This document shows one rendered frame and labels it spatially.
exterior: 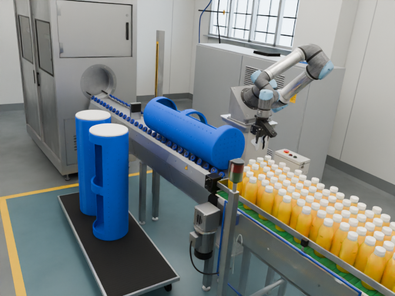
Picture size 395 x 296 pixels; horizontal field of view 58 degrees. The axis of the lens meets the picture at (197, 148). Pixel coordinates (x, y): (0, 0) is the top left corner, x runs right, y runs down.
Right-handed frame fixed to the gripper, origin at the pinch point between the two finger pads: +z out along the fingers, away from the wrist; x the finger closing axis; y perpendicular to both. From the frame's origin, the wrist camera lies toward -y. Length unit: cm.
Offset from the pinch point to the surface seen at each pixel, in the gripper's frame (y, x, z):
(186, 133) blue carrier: 46, 23, 2
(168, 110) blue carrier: 77, 18, -5
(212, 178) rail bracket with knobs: 4.2, 32.5, 14.6
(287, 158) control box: -9.1, -15.2, 6.1
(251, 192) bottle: -20.5, 25.2, 13.3
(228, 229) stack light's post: -28, 47, 25
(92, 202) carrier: 128, 58, 87
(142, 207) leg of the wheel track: 114, 17, 96
